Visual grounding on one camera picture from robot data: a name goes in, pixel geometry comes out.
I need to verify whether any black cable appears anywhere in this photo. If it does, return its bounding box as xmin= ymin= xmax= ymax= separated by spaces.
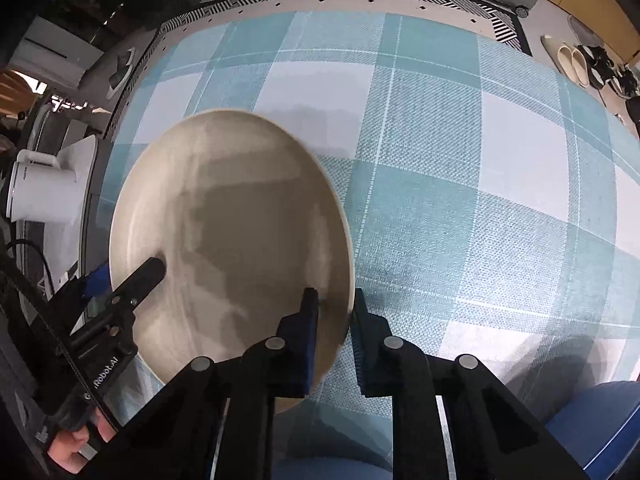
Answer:
xmin=0 ymin=252 xmax=122 ymax=433

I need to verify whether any cream slipper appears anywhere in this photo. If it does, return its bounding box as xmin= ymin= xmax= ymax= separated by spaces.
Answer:
xmin=571 ymin=47 xmax=594 ymax=87
xmin=556 ymin=45 xmax=577 ymax=79

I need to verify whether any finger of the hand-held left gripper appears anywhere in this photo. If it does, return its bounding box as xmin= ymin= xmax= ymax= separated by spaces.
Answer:
xmin=111 ymin=257 xmax=167 ymax=311
xmin=70 ymin=264 xmax=113 ymax=336

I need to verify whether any grey side cabinet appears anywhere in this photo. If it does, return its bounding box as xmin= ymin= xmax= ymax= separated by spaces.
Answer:
xmin=15 ymin=135 xmax=116 ymax=301

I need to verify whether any white electric kettle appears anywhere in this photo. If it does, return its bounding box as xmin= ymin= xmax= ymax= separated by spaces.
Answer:
xmin=7 ymin=150 xmax=83 ymax=223

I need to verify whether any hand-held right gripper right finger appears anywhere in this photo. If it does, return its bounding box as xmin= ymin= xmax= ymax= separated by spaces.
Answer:
xmin=350 ymin=302 xmax=591 ymax=480

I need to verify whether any grey floor mat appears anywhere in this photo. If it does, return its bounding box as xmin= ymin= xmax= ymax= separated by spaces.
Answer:
xmin=567 ymin=15 xmax=602 ymax=47

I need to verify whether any scattered group of shoes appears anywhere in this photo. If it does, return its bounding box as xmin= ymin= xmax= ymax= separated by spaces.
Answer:
xmin=575 ymin=44 xmax=640 ymax=126

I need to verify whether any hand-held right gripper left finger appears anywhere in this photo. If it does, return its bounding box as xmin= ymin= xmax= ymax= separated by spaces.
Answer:
xmin=95 ymin=287 xmax=320 ymax=480

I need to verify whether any person's left hand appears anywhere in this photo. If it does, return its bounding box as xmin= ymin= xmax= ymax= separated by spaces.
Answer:
xmin=47 ymin=416 xmax=117 ymax=475

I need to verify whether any cream plate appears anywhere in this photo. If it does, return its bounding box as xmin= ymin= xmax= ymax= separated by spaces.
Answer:
xmin=109 ymin=108 xmax=356 ymax=413

